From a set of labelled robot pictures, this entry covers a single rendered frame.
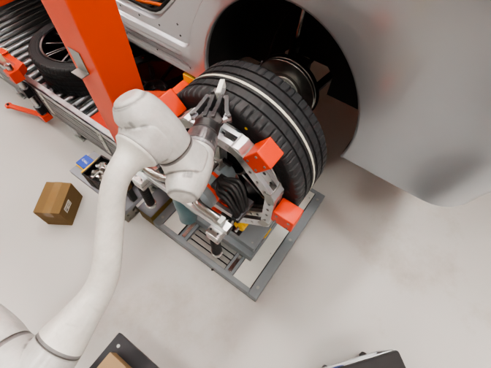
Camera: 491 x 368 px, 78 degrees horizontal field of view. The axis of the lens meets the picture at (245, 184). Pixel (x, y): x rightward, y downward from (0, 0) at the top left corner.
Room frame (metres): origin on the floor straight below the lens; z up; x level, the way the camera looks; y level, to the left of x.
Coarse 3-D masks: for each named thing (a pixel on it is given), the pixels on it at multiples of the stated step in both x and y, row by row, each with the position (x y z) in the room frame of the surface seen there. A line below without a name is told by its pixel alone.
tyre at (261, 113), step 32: (224, 64) 0.94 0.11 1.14; (192, 96) 0.78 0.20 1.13; (256, 96) 0.76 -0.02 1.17; (288, 96) 0.79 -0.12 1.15; (256, 128) 0.64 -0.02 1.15; (288, 128) 0.67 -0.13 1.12; (320, 128) 0.74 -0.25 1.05; (288, 160) 0.58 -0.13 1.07; (320, 160) 0.67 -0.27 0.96; (288, 192) 0.55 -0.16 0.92
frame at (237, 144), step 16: (224, 128) 0.66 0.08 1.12; (224, 144) 0.60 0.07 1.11; (240, 144) 0.59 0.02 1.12; (240, 160) 0.56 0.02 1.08; (256, 176) 0.53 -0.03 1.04; (272, 176) 0.55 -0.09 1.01; (272, 192) 0.51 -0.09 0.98; (224, 208) 0.61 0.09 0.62; (256, 208) 0.59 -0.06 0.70; (272, 208) 0.49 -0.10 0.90; (256, 224) 0.51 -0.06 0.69
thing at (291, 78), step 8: (280, 56) 1.21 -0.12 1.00; (264, 64) 1.22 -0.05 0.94; (272, 64) 1.20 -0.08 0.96; (280, 64) 1.18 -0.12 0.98; (288, 64) 1.16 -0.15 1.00; (296, 64) 1.16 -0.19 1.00; (280, 72) 1.17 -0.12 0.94; (288, 72) 1.15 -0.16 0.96; (296, 72) 1.13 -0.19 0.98; (304, 72) 1.13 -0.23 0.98; (288, 80) 1.14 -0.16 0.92; (296, 80) 1.13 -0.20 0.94; (304, 80) 1.11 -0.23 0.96; (312, 80) 1.11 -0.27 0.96; (296, 88) 1.12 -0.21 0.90; (304, 88) 1.10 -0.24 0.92; (312, 88) 1.08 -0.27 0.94; (304, 96) 1.10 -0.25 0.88; (312, 96) 1.08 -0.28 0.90; (312, 104) 1.07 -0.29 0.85
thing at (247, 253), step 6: (198, 216) 0.78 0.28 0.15; (198, 222) 0.75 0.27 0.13; (204, 222) 0.74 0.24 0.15; (204, 228) 0.72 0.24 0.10; (228, 234) 0.67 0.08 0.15; (222, 240) 0.65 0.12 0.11; (228, 240) 0.64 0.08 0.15; (234, 240) 0.64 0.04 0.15; (264, 240) 0.67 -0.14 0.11; (234, 246) 0.60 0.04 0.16; (240, 246) 0.61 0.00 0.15; (258, 246) 0.61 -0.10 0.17; (240, 252) 0.57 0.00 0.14; (246, 252) 0.57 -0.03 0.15; (252, 252) 0.58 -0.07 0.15; (246, 258) 0.55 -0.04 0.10
